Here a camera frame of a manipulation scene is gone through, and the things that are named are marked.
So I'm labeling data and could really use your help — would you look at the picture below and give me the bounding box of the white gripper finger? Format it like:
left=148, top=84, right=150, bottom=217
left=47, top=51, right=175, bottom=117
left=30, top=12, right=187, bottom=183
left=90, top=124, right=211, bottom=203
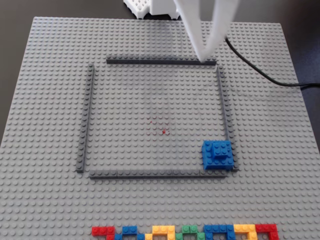
left=173, top=0, right=208, bottom=63
left=204, top=0, right=240, bottom=60

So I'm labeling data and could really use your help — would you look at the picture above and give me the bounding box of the blue lego cube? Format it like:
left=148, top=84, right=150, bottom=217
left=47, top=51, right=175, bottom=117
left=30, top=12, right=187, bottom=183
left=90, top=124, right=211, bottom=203
left=201, top=139, right=235, bottom=171

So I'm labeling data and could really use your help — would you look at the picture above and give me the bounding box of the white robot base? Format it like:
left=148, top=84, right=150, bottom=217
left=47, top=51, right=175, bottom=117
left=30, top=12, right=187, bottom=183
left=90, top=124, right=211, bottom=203
left=123, top=0, right=182, bottom=20

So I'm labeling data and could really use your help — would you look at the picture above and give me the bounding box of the dark grey brick strip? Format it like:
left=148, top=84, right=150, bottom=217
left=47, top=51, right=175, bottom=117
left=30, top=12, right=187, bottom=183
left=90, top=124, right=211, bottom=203
left=215, top=65, right=240, bottom=173
left=76, top=63, right=95, bottom=174
left=106, top=55, right=217, bottom=66
left=89, top=169, right=229, bottom=180

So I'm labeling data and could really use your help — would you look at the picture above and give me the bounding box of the grey lego baseplate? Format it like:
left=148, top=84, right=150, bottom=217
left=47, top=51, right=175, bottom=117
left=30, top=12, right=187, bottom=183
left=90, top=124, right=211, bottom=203
left=0, top=16, right=320, bottom=240

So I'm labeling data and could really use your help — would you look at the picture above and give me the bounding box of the green lego brick letter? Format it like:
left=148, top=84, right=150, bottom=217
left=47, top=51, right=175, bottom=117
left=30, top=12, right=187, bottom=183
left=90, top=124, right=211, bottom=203
left=174, top=224, right=206, bottom=240

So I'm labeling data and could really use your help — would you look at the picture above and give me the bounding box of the blue lego brick letter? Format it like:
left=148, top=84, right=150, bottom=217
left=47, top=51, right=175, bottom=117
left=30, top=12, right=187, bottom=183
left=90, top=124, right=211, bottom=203
left=114, top=225, right=146, bottom=240
left=203, top=224, right=236, bottom=240

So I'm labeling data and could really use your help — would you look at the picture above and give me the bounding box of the yellow lego brick letter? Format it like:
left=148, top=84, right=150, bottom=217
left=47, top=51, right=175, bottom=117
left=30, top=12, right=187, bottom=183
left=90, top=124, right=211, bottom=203
left=233, top=224, right=258, bottom=240
left=144, top=225, right=176, bottom=240

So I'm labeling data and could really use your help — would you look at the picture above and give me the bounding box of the red lego brick letter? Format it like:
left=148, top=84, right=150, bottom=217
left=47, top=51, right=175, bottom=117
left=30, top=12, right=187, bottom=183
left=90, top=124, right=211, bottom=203
left=254, top=223, right=280, bottom=240
left=91, top=226, right=116, bottom=240

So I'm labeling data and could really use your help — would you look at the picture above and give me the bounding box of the black cable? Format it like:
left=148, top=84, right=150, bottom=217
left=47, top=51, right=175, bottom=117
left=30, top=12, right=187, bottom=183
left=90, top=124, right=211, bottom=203
left=224, top=36, right=320, bottom=88

